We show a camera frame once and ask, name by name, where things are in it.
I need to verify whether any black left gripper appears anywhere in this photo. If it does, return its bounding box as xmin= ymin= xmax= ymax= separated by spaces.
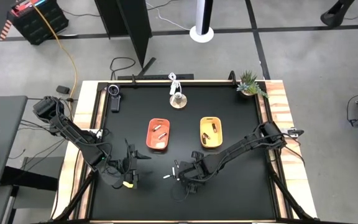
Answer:
xmin=103 ymin=138 xmax=152 ymax=190

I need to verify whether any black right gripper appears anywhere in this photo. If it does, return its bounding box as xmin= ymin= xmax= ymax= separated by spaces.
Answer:
xmin=173 ymin=151 xmax=205 ymax=194

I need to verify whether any orange plastic bin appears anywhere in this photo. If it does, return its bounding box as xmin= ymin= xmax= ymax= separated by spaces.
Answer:
xmin=145 ymin=118 xmax=171 ymax=151

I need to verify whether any yellow plastic bin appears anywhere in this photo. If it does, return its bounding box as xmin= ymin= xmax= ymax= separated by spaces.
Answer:
xmin=200 ymin=116 xmax=224 ymax=149

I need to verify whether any black webcam with round lens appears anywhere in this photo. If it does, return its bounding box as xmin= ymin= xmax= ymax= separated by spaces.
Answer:
xmin=108 ymin=83 xmax=122 ymax=113

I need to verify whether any round wooden disc base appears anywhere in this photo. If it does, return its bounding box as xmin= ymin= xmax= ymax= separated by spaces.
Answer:
xmin=169 ymin=92 xmax=188 ymax=110

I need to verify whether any black power strip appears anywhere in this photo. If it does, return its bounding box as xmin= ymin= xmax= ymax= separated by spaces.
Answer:
xmin=117 ymin=73 xmax=195 ymax=81

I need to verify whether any green succulent plant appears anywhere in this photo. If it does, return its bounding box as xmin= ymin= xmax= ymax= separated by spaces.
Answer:
xmin=236 ymin=70 xmax=270 ymax=99

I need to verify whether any light wooden table border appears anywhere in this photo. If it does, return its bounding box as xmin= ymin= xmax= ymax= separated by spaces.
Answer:
xmin=50 ymin=79 xmax=319 ymax=224

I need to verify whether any black partition panel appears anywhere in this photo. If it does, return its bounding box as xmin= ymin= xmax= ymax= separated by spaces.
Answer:
xmin=94 ymin=0 xmax=157 ymax=77

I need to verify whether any grey desk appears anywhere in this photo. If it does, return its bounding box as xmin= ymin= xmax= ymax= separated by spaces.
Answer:
xmin=0 ymin=95 xmax=29 ymax=191

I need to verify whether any white and black pole stand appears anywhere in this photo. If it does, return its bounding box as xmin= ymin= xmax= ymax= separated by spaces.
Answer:
xmin=189 ymin=0 xmax=214 ymax=44

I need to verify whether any red and black equipment crate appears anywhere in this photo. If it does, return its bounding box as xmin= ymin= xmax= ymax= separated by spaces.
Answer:
xmin=10 ymin=0 xmax=70 ymax=45

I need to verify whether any black stand foot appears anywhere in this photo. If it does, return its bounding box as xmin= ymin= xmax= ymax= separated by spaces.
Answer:
xmin=320 ymin=0 xmax=356 ymax=28

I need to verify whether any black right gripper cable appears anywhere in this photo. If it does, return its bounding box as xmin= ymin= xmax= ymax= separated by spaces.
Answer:
xmin=170 ymin=182 xmax=190 ymax=203

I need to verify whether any white adapter with cable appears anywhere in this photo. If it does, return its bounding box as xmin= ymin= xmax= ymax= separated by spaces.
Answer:
xmin=168 ymin=72 xmax=181 ymax=96

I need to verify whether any black floor cable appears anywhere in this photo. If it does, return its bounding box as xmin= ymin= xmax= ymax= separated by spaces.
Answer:
xmin=109 ymin=57 xmax=137 ymax=80

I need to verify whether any yellow cable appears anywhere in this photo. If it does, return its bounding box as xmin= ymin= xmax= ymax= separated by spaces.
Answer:
xmin=31 ymin=0 xmax=79 ymax=98

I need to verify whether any white floor cable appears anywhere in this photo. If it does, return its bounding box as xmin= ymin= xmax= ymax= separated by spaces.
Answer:
xmin=145 ymin=1 xmax=192 ymax=31

